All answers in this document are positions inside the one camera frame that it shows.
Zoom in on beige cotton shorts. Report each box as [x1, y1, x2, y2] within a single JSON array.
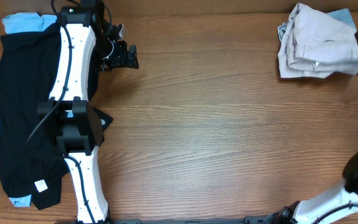
[[278, 3, 358, 78]]

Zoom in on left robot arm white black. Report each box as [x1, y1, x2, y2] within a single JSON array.
[[37, 0, 139, 223]]

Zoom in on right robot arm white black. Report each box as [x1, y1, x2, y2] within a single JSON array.
[[263, 152, 358, 223]]

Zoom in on folded light blue denim shorts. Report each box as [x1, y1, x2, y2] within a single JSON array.
[[277, 8, 358, 75]]

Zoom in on light blue garment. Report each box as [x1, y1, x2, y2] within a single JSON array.
[[0, 12, 67, 210]]

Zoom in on black garment with white logo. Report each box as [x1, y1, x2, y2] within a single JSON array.
[[0, 23, 98, 209]]

